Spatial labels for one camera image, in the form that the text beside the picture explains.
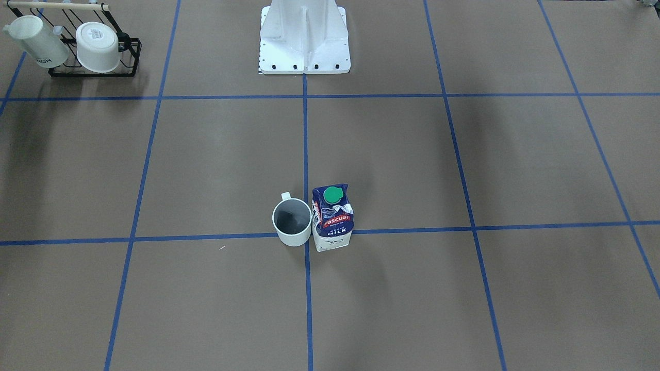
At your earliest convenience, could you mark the white mug with handle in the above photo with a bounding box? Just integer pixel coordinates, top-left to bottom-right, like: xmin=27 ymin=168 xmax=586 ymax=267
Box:
xmin=271 ymin=192 xmax=312 ymax=247

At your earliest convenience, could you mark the white cup in rack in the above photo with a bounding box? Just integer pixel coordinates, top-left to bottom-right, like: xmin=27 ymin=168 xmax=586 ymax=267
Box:
xmin=75 ymin=22 xmax=120 ymax=73

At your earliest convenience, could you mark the black wire cup rack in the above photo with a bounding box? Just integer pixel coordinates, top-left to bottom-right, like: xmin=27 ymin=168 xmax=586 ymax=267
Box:
xmin=2 ymin=1 xmax=142 ymax=78

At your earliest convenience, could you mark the white mug in rack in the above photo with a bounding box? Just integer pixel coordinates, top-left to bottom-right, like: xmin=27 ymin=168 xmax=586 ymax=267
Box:
xmin=2 ymin=15 xmax=70 ymax=69

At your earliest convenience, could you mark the blue white milk carton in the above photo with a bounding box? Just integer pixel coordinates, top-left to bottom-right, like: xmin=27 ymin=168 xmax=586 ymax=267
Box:
xmin=311 ymin=183 xmax=355 ymax=252

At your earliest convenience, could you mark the white camera pillar base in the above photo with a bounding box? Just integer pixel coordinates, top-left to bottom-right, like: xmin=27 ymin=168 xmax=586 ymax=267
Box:
xmin=258 ymin=1 xmax=351 ymax=75

